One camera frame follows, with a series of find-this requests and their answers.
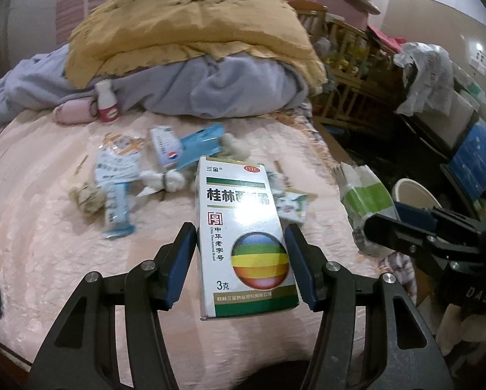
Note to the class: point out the brownish tissue wad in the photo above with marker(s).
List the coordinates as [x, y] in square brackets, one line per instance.
[86, 199]

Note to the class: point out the white bottle red label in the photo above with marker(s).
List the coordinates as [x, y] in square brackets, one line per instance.
[107, 103]

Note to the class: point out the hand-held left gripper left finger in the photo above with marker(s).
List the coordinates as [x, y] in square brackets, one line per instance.
[180, 264]

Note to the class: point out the pink bedspread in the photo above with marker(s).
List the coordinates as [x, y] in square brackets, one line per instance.
[44, 231]

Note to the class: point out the yellow blanket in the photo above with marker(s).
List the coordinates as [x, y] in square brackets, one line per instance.
[186, 20]

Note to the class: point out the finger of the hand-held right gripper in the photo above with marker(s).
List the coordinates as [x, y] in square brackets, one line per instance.
[389, 231]
[415, 214]

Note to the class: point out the white printed cloth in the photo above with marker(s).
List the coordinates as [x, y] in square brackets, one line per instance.
[423, 73]

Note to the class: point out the cream tissue wad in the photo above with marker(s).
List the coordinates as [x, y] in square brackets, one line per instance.
[237, 146]

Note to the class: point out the clear orange-print plastic wrapper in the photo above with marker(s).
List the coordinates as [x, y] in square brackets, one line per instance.
[117, 158]

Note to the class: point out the pink cloth roll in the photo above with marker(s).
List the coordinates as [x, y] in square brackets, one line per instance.
[74, 111]

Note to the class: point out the small white cardboard box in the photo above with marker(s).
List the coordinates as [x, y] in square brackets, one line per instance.
[164, 144]

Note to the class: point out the small green white wrapper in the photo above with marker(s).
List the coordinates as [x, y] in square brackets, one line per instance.
[293, 207]

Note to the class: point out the blue packet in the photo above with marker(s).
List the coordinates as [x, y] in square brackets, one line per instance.
[198, 144]

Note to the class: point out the white wall socket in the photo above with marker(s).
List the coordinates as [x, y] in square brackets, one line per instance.
[477, 55]

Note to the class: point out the wooden crib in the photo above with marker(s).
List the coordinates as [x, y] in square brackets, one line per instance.
[348, 57]

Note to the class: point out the lavender blanket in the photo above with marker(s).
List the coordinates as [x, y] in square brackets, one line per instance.
[210, 85]

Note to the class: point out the white medicine box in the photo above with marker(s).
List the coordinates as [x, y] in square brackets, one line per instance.
[235, 211]

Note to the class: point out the blue storage box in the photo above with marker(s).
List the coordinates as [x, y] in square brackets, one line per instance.
[470, 158]

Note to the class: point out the wooden stick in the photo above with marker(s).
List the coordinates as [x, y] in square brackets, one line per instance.
[278, 168]

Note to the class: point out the cream plastic basin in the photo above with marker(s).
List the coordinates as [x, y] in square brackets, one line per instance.
[413, 191]

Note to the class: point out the clear blue plastic wrapper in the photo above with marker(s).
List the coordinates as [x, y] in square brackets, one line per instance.
[117, 211]

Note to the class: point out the green white plastic bag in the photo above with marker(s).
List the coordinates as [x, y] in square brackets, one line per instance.
[369, 195]

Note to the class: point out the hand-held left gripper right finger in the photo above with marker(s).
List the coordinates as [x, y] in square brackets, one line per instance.
[302, 264]

